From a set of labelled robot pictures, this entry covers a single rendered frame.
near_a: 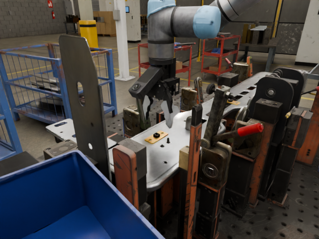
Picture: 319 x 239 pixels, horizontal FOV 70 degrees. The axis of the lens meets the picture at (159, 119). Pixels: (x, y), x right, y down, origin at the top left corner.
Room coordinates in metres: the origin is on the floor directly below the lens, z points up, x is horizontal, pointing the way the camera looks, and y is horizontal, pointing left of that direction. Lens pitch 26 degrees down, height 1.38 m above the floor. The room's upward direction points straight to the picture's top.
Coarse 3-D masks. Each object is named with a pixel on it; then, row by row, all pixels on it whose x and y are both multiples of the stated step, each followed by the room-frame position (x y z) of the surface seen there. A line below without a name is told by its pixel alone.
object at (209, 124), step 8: (208, 88) 0.53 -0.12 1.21; (216, 88) 0.51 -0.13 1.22; (224, 88) 0.52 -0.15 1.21; (216, 96) 0.51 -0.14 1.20; (224, 96) 0.51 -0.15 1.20; (232, 96) 0.50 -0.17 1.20; (216, 104) 0.51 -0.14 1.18; (224, 104) 0.52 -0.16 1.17; (216, 112) 0.51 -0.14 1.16; (208, 120) 0.52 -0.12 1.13; (216, 120) 0.51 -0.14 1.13; (208, 128) 0.52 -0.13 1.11; (216, 128) 0.52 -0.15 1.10; (208, 136) 0.52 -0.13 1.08
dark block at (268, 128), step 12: (264, 108) 0.65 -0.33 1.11; (276, 108) 0.63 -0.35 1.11; (264, 120) 0.65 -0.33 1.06; (276, 120) 0.64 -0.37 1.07; (264, 132) 0.65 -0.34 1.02; (264, 144) 0.64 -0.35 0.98; (264, 156) 0.64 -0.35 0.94; (264, 168) 0.66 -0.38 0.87; (252, 180) 0.65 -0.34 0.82; (252, 192) 0.65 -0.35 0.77; (252, 204) 0.64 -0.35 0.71
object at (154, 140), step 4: (156, 132) 0.67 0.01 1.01; (160, 132) 0.68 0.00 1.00; (164, 132) 0.68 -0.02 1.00; (152, 136) 0.66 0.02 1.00; (156, 136) 0.65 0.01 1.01; (160, 136) 0.66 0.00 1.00; (164, 136) 0.66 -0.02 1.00; (148, 140) 0.63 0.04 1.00; (152, 140) 0.63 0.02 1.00; (156, 140) 0.63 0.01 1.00
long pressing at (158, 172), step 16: (256, 80) 1.34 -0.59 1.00; (208, 112) 0.86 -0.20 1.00; (224, 112) 0.85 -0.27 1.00; (160, 128) 0.72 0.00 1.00; (176, 128) 0.72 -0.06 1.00; (224, 128) 0.71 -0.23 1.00; (144, 144) 0.61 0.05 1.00; (160, 144) 0.61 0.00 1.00; (176, 144) 0.61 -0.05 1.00; (112, 160) 0.53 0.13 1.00; (160, 160) 0.53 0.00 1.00; (176, 160) 0.53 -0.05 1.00; (160, 176) 0.45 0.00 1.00
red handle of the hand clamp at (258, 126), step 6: (246, 126) 0.47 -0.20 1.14; (252, 126) 0.46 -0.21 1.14; (258, 126) 0.45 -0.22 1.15; (228, 132) 0.50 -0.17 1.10; (234, 132) 0.49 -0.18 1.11; (240, 132) 0.47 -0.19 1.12; (246, 132) 0.46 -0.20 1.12; (252, 132) 0.46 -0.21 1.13; (258, 132) 0.45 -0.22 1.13; (216, 138) 0.51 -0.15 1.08; (222, 138) 0.50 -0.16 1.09
